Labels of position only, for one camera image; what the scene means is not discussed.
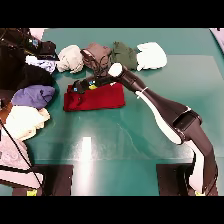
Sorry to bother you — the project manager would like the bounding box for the cream garment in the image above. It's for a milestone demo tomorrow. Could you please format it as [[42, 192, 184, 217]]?
[[4, 105, 51, 142], [55, 44, 85, 75]]

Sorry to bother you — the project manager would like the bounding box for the purple garment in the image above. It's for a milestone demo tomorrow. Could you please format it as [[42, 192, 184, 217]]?
[[11, 84, 56, 111]]

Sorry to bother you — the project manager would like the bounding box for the white garment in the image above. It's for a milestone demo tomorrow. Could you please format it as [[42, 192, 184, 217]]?
[[136, 41, 169, 72], [25, 54, 58, 74]]

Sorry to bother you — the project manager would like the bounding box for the green garment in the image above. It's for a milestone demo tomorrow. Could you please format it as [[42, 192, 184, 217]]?
[[110, 41, 140, 71]]

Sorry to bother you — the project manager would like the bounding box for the red T-shirt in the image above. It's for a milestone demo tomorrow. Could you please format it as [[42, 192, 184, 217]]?
[[63, 82, 127, 113]]

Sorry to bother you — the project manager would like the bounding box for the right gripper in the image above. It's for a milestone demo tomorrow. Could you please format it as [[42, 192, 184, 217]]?
[[72, 75, 116, 93]]

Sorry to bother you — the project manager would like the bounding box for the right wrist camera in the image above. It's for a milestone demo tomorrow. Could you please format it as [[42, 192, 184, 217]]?
[[81, 49, 110, 77]]

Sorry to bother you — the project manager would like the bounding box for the brown garment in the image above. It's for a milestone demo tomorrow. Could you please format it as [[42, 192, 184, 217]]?
[[81, 42, 113, 76]]

